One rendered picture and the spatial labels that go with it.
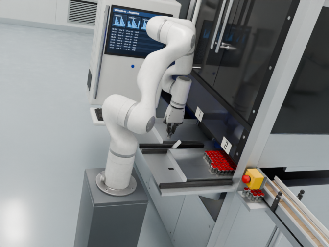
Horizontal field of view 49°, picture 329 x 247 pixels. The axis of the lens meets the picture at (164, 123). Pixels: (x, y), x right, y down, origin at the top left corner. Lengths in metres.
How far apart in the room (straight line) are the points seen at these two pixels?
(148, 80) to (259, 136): 0.59
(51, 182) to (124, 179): 1.48
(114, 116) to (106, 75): 0.95
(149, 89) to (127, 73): 0.97
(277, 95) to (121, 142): 0.71
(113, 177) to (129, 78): 0.99
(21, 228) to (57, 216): 0.25
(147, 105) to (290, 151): 0.81
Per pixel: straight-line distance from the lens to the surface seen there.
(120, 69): 2.40
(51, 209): 2.80
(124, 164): 1.57
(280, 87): 1.63
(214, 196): 1.97
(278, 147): 1.83
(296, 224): 1.73
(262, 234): 2.24
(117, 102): 1.48
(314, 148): 2.00
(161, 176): 1.77
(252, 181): 1.74
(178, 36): 1.51
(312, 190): 2.22
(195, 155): 2.01
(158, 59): 1.50
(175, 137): 2.13
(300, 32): 1.57
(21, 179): 3.07
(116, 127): 1.53
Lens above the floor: 1.90
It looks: 27 degrees down
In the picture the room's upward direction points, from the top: 14 degrees clockwise
